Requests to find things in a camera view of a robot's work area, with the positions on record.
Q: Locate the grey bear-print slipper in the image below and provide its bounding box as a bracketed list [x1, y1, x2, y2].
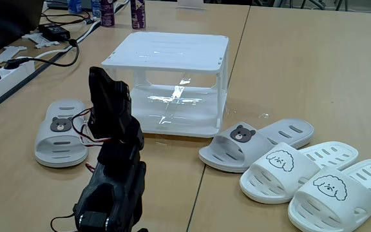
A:
[33, 99, 91, 168]
[198, 117, 315, 173]

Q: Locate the white dog-print slipper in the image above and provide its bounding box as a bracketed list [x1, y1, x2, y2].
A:
[239, 140, 359, 205]
[287, 158, 371, 232]

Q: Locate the white two-shelf shoe rack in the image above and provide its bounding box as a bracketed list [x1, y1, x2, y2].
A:
[100, 31, 230, 139]

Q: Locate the white plastic stand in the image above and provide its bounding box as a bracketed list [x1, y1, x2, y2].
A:
[176, 0, 205, 10]

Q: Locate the purple drink can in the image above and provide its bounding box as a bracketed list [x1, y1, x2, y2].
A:
[100, 0, 116, 27]
[129, 0, 147, 30]

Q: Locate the blue labelled bottle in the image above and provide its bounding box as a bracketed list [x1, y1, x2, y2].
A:
[90, 0, 102, 18]
[66, 0, 82, 14]

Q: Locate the black power adapter brick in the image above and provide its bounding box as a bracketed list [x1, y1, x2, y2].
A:
[38, 23, 71, 42]

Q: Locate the white flat plastic part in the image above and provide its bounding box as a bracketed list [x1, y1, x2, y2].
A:
[21, 32, 61, 50]
[0, 45, 28, 64]

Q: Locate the white power strip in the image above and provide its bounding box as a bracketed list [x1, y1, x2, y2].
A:
[0, 59, 36, 112]

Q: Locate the black laptop screen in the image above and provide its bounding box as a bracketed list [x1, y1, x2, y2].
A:
[0, 0, 44, 58]

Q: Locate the white cable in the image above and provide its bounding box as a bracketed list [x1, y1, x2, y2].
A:
[15, 0, 131, 62]

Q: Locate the black power cable with plug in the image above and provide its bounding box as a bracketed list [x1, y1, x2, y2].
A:
[3, 38, 81, 70]

